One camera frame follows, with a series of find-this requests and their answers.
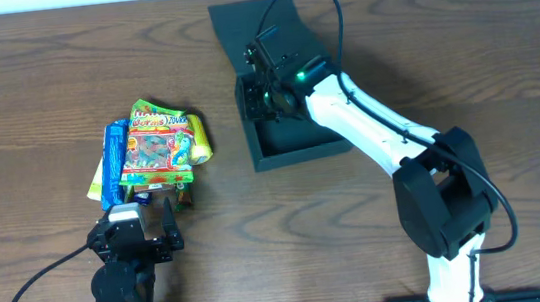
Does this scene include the yellow green snack packet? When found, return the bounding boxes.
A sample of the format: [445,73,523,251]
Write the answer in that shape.
[87,160,103,201]

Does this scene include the gummy worms candy bag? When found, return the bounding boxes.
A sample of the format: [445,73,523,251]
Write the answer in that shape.
[120,99,194,187]

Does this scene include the small blue wrapped candy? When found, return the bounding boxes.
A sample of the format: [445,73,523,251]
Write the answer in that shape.
[133,192,152,206]

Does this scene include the kitkat chocolate bar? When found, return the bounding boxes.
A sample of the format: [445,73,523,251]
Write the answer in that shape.
[175,182,193,211]

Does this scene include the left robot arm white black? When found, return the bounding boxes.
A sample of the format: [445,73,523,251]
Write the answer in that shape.
[87,199,185,302]

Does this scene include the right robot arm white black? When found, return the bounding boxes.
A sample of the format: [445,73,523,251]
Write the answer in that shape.
[235,57,507,302]

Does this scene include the dark green gift box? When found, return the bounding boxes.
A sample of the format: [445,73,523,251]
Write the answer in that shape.
[208,0,351,172]

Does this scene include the yellow mentos candy tube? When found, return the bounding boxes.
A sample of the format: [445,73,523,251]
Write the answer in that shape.
[187,114,213,165]

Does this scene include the blue cookie package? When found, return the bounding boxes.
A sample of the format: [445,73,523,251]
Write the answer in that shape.
[100,119,129,212]

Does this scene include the brown chocolate milk carton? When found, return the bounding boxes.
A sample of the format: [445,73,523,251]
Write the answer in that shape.
[133,182,176,193]

